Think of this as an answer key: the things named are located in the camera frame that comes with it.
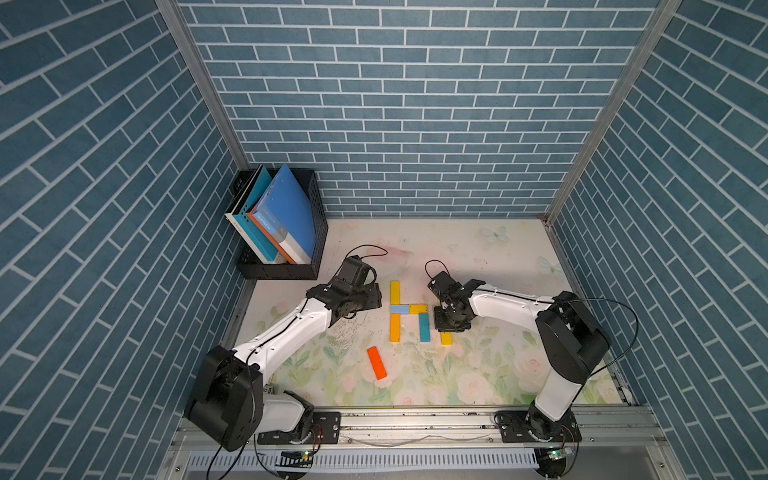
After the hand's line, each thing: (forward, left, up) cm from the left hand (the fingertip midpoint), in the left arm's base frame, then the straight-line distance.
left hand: (381, 297), depth 85 cm
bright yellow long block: (-8, -20, -11) cm, 24 cm away
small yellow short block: (+2, -11, -11) cm, 16 cm away
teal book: (+28, +38, +18) cm, 51 cm away
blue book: (+29, +33, +5) cm, 45 cm away
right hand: (-4, -19, -11) cm, 22 cm away
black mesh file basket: (+14, +43, -6) cm, 46 cm away
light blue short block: (+2, -5, -10) cm, 12 cm away
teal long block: (-4, -13, -11) cm, 18 cm away
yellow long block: (+8, -4, -11) cm, 15 cm away
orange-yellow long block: (-4, -4, -11) cm, 13 cm away
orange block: (-15, +1, -12) cm, 19 cm away
